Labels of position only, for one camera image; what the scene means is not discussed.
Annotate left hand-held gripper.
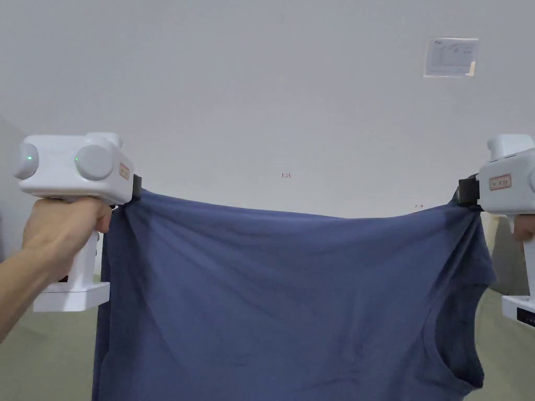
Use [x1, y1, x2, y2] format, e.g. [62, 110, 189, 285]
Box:
[12, 132, 143, 314]

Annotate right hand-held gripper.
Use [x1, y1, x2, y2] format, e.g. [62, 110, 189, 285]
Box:
[458, 133, 535, 328]

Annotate dark blue shirt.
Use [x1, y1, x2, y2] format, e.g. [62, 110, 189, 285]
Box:
[91, 187, 498, 401]

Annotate person's left forearm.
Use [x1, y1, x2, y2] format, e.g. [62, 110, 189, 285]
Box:
[0, 245, 67, 344]

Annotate person's right hand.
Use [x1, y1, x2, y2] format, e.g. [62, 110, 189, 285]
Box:
[513, 213, 535, 243]

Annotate person's left hand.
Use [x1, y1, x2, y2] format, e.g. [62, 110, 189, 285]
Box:
[20, 196, 114, 273]

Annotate white paper notice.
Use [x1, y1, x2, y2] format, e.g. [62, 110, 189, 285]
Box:
[423, 37, 480, 79]

